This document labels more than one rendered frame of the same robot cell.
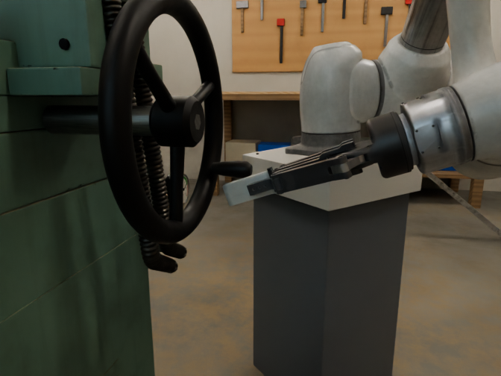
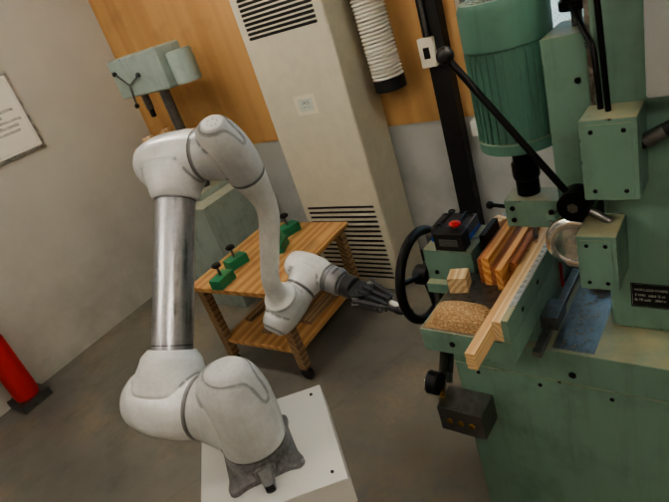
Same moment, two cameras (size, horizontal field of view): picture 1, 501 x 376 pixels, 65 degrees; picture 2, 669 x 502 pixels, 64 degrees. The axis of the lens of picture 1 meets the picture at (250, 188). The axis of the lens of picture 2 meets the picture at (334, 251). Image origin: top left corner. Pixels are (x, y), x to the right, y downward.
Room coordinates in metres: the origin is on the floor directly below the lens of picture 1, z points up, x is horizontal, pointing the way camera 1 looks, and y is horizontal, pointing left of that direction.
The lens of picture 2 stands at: (1.74, 0.56, 1.63)
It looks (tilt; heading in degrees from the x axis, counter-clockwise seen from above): 26 degrees down; 210
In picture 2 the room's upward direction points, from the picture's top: 19 degrees counter-clockwise
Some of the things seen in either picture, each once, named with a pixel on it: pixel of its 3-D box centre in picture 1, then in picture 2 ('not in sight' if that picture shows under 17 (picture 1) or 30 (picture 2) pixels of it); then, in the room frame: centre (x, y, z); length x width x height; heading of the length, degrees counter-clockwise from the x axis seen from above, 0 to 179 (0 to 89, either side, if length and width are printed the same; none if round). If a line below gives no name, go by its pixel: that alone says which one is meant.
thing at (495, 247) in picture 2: not in sight; (501, 250); (0.58, 0.34, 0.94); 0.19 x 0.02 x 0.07; 166
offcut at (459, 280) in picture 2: not in sight; (459, 280); (0.68, 0.25, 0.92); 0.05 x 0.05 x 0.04; 89
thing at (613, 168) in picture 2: not in sight; (613, 151); (0.75, 0.59, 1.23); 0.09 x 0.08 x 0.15; 76
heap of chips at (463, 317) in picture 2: not in sight; (459, 312); (0.80, 0.27, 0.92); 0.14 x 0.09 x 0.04; 76
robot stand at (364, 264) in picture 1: (323, 284); not in sight; (1.05, -0.22, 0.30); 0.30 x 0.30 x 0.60; 34
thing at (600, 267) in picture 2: not in sight; (602, 252); (0.75, 0.56, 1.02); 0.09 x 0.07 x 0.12; 166
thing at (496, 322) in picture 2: not in sight; (542, 253); (0.58, 0.43, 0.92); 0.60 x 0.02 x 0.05; 166
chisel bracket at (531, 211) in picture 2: not in sight; (540, 210); (0.56, 0.44, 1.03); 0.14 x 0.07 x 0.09; 76
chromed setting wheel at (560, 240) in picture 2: not in sight; (576, 242); (0.71, 0.51, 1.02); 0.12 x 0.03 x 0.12; 76
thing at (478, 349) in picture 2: not in sight; (517, 282); (0.69, 0.38, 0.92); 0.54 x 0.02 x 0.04; 166
